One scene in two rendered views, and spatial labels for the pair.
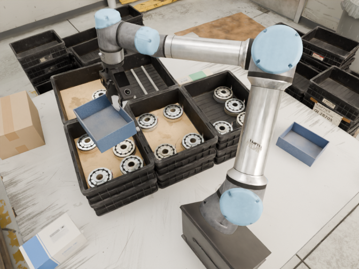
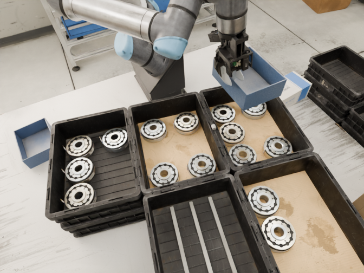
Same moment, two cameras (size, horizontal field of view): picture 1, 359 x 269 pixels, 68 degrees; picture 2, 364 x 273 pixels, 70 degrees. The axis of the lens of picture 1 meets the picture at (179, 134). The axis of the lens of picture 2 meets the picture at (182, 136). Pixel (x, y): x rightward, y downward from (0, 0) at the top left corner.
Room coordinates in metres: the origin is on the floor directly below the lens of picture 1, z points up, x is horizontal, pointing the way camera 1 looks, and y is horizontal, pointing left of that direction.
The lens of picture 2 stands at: (1.39, 0.21, 1.68)
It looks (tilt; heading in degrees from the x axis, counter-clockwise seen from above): 53 degrees down; 194
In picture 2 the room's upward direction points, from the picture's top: 5 degrees counter-clockwise
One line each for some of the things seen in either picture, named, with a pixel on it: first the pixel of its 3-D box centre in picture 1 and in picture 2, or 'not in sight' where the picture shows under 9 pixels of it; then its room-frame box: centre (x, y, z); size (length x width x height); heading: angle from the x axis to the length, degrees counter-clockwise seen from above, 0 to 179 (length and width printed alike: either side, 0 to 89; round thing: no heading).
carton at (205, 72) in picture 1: (194, 80); not in sight; (1.38, -0.11, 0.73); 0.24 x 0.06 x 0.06; 115
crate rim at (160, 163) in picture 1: (169, 121); (174, 137); (0.84, 0.04, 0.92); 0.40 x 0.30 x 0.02; 24
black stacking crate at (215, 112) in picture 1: (223, 108); (97, 163); (0.97, -0.23, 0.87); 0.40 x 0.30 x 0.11; 24
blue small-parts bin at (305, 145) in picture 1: (302, 143); (37, 142); (0.83, -0.63, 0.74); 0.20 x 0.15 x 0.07; 42
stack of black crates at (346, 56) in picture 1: (319, 64); not in sight; (1.98, -1.28, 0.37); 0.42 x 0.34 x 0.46; 35
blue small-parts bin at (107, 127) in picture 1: (104, 121); (246, 77); (0.69, 0.28, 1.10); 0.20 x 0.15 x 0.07; 36
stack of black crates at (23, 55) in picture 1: (46, 64); not in sight; (2.14, 1.21, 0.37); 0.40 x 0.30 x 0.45; 125
